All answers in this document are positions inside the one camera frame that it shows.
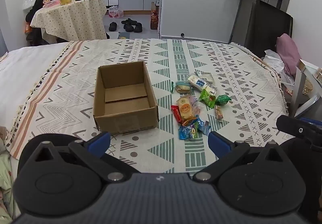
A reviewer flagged light green bedding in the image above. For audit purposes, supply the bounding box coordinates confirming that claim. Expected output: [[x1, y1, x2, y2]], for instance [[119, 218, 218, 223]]
[[0, 150, 21, 219]]

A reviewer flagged light green snack packet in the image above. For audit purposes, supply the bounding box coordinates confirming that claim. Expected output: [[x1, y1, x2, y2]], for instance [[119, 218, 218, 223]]
[[199, 89, 216, 109]]

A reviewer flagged red candy packet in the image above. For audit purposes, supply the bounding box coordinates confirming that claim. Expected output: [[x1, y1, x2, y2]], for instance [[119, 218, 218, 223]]
[[171, 105, 182, 123]]

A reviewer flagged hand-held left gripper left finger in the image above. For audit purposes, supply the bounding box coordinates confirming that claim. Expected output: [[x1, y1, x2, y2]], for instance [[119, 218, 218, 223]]
[[32, 131, 132, 182]]

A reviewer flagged pack of water bottles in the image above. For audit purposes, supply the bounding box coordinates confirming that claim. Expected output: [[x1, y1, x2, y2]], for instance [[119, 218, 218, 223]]
[[109, 6, 124, 19]]

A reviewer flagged white bread packet blue label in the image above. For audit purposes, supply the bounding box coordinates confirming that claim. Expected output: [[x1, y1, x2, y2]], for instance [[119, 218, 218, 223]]
[[187, 74, 217, 96]]

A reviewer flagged clear pale cake packet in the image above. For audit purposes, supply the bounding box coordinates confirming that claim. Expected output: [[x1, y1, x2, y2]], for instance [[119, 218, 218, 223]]
[[196, 71, 214, 83]]

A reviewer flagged dark green candy packet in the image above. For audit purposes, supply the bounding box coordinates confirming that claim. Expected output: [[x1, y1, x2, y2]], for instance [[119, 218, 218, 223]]
[[215, 94, 232, 106]]

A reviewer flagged black flat panel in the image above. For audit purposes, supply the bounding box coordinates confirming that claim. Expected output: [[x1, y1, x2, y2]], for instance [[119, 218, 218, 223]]
[[245, 0, 293, 51]]

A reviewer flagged table with dotted tablecloth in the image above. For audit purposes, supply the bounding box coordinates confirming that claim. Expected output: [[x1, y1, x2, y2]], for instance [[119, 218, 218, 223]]
[[30, 0, 107, 43]]

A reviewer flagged white stand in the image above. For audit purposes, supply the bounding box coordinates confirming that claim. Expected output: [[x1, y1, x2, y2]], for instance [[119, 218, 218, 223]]
[[292, 59, 322, 117]]

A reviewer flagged green-wrapped sandwich biscuit packet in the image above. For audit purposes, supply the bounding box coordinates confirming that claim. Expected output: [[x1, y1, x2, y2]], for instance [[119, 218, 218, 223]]
[[171, 81, 194, 94]]

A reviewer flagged black clothing on chair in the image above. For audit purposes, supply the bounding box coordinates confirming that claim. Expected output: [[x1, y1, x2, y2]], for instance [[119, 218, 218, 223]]
[[25, 0, 59, 46]]

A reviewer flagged white bed sheet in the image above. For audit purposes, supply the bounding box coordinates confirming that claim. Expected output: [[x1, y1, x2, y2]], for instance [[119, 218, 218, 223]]
[[0, 42, 69, 139]]

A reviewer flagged pink cloth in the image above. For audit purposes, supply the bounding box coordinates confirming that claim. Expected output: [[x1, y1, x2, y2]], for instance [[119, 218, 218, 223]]
[[276, 33, 301, 76]]

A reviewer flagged brown paper bag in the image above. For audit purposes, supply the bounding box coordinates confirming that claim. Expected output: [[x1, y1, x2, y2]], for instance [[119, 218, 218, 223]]
[[151, 2, 161, 17]]

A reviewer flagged tan woven basket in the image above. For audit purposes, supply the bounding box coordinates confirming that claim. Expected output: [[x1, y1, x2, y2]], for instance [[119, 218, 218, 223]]
[[300, 77, 315, 96]]

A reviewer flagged brown drink bottle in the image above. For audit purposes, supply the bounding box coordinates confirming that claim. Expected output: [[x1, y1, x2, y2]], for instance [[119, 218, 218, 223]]
[[150, 10, 159, 30]]

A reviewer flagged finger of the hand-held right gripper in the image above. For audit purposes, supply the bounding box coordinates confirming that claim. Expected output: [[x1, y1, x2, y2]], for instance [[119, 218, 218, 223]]
[[298, 117, 322, 129], [276, 115, 322, 151]]

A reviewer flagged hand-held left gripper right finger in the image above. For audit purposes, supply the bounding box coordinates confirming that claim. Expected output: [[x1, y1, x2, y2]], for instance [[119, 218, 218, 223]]
[[192, 130, 290, 182]]

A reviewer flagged white plastic bag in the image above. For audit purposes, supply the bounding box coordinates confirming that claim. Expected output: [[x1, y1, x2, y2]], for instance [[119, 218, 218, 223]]
[[264, 49, 295, 84]]

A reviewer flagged brown cardboard box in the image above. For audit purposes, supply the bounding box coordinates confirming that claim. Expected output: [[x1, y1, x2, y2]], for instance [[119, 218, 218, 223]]
[[93, 61, 159, 136]]

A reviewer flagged orange label cracker packet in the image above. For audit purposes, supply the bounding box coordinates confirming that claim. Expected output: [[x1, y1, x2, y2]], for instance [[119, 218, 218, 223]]
[[177, 96, 195, 120]]

